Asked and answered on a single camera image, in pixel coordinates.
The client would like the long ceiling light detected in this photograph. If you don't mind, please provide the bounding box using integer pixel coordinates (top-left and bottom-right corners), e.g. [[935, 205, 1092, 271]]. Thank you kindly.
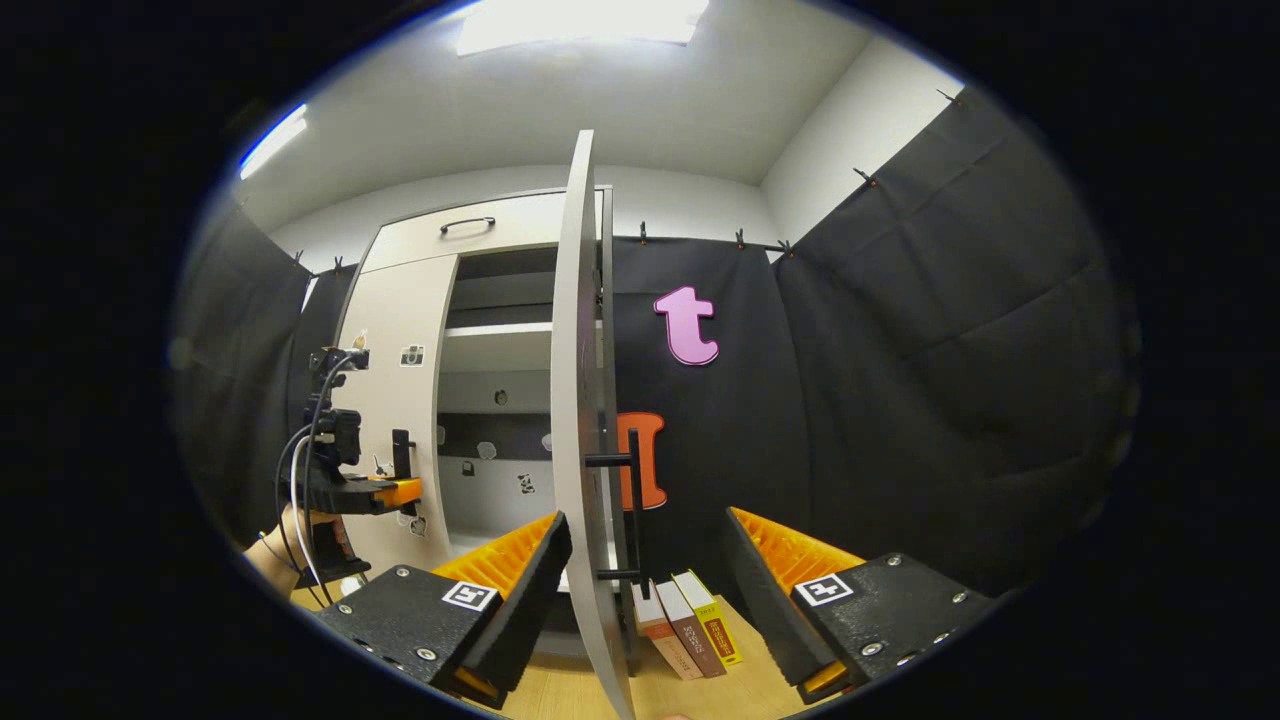
[[457, 0, 711, 58]]

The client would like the pale spine book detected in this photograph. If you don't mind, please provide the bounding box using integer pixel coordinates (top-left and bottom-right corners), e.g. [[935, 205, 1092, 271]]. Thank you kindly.
[[631, 582, 704, 682]]

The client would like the grey cabinet door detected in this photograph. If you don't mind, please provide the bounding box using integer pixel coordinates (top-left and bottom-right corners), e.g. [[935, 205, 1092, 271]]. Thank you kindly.
[[549, 130, 641, 720], [338, 253, 461, 579]]

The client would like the thin left gripper cable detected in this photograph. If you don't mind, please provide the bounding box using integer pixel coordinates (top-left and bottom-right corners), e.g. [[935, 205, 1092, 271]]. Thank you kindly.
[[274, 352, 351, 607]]

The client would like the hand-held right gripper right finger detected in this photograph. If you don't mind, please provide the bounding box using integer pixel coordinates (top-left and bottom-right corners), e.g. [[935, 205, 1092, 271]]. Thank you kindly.
[[722, 507, 1001, 706]]

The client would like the grey double-door shoe cabinet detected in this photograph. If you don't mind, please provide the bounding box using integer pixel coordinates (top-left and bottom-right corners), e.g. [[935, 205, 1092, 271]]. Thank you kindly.
[[335, 185, 643, 673]]

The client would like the black right door handle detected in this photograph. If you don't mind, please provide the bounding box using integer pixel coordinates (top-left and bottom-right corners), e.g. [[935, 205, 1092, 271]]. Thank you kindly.
[[584, 428, 652, 602]]

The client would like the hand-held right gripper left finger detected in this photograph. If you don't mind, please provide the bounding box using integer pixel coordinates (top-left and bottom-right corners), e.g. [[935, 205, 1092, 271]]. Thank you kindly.
[[318, 512, 574, 711]]

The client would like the brown spine book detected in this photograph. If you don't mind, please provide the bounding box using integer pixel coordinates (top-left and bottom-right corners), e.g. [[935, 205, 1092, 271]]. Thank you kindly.
[[655, 580, 729, 680]]

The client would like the grey cabinet drawer front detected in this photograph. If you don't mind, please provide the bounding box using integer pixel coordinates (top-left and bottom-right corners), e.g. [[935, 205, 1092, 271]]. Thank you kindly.
[[360, 190, 611, 275]]

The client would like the white cabinet shelf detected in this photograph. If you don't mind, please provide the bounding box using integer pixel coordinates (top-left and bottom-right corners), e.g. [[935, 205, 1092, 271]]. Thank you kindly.
[[442, 321, 555, 374]]

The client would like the small ceiling light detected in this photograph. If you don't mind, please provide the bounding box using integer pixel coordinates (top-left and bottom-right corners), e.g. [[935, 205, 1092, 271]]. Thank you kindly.
[[238, 103, 310, 182]]

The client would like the black backdrop cloth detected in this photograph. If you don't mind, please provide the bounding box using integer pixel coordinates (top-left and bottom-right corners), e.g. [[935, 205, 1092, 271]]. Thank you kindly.
[[168, 85, 1143, 603]]

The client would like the yellow spine book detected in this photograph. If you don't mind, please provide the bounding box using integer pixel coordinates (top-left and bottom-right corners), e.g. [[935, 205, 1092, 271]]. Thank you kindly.
[[672, 570, 745, 668]]

